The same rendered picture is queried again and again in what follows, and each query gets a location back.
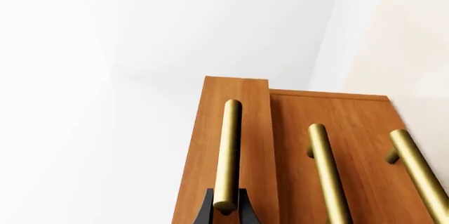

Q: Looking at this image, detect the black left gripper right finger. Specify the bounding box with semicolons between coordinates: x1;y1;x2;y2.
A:
239;188;262;224

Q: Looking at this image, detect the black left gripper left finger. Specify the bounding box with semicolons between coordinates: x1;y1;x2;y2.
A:
192;187;215;224

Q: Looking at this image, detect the wooden cabinet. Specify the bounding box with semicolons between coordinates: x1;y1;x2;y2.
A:
269;88;449;224

